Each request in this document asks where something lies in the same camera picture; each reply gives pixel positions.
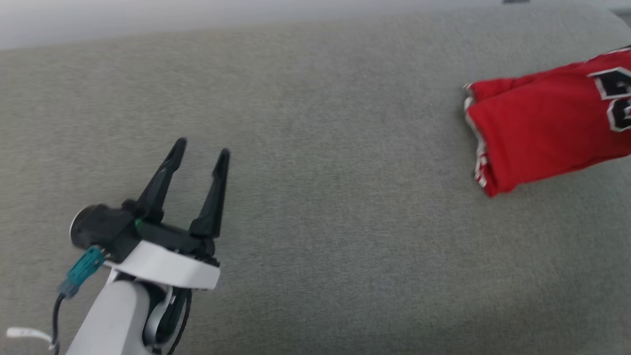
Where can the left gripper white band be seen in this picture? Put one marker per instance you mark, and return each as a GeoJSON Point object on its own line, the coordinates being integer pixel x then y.
{"type": "Point", "coordinates": [167, 259]}

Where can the red basketball jersey white sleeves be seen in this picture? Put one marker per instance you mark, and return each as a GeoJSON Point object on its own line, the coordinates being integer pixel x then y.
{"type": "Point", "coordinates": [542, 123]}

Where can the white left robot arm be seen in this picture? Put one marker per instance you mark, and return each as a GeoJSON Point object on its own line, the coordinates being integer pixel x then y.
{"type": "Point", "coordinates": [113, 320]}

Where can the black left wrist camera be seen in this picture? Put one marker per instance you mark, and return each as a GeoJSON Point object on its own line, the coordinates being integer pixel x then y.
{"type": "Point", "coordinates": [101, 227]}

